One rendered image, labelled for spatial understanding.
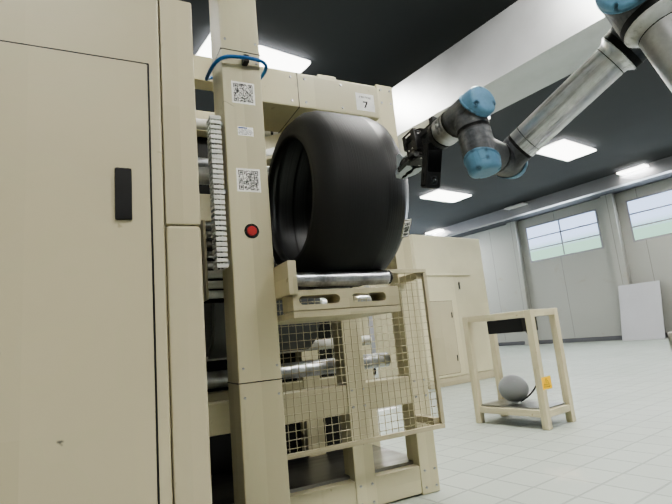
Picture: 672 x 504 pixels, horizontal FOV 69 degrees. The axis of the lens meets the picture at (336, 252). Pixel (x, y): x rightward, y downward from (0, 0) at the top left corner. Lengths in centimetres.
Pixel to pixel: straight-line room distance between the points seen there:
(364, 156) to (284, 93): 65
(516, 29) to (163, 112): 434
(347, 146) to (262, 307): 54
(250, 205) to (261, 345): 42
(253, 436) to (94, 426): 80
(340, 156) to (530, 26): 359
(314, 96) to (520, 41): 306
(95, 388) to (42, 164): 30
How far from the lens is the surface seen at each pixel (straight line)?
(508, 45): 493
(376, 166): 147
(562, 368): 390
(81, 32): 85
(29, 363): 71
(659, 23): 106
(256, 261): 146
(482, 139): 113
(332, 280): 146
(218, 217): 148
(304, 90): 206
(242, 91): 165
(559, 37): 466
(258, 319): 144
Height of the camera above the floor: 72
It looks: 10 degrees up
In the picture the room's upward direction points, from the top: 5 degrees counter-clockwise
